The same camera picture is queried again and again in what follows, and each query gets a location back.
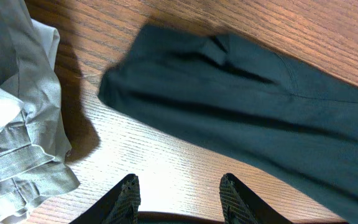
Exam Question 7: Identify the olive green garment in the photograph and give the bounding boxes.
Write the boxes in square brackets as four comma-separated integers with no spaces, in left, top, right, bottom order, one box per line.
[0,1,80,223]

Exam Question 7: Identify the black leggings grey waistband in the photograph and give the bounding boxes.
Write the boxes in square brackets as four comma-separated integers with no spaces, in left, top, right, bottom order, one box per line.
[98,25,358,223]

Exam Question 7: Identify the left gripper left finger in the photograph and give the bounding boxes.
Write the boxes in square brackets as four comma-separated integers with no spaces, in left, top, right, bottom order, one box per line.
[70,174,141,224]

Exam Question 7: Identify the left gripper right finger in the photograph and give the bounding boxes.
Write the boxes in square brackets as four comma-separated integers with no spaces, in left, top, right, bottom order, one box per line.
[219,173,293,224]

